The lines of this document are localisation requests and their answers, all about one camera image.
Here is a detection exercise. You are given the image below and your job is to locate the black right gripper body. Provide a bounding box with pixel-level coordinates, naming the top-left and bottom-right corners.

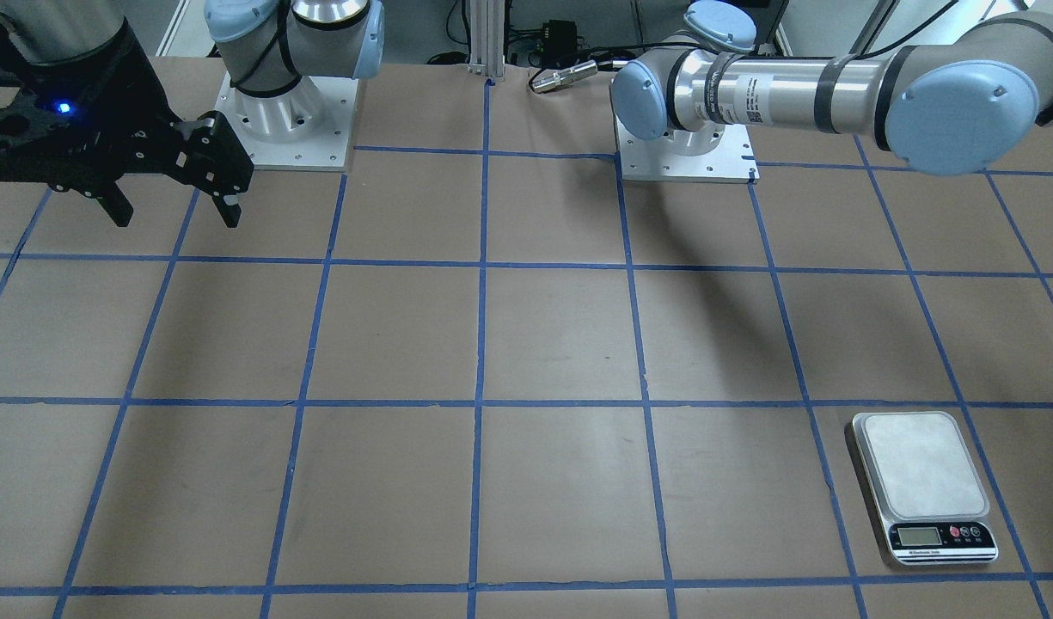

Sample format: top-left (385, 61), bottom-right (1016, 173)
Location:
top-left (0, 22), bottom-right (218, 193)

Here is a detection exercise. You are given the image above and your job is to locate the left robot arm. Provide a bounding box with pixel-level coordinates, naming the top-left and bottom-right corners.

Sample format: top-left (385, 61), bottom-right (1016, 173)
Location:
top-left (611, 1), bottom-right (1053, 183)

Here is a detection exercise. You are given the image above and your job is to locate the black power adapter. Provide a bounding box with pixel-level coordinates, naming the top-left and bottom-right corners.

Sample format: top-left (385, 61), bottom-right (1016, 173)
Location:
top-left (538, 20), bottom-right (579, 65)

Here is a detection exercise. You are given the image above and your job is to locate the silver digital kitchen scale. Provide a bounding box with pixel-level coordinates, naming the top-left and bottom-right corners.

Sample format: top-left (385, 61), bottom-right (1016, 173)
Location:
top-left (849, 410), bottom-right (999, 567)

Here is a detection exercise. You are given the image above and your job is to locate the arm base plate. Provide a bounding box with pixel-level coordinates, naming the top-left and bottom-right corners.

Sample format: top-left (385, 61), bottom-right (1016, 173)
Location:
top-left (614, 119), bottom-right (761, 183)
top-left (216, 75), bottom-right (364, 173)

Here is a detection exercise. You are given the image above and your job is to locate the aluminium frame post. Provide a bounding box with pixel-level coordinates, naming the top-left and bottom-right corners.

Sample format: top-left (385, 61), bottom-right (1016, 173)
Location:
top-left (463, 0), bottom-right (509, 82)

